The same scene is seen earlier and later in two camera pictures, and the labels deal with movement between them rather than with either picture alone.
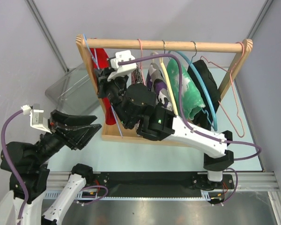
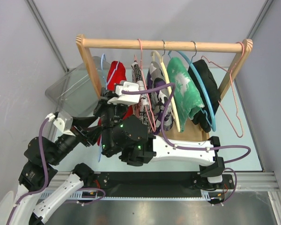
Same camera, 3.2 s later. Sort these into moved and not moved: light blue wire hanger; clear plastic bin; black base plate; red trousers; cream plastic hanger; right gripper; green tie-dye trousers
Moved: red trousers; right gripper; light blue wire hanger
Not moved: clear plastic bin; green tie-dye trousers; black base plate; cream plastic hanger
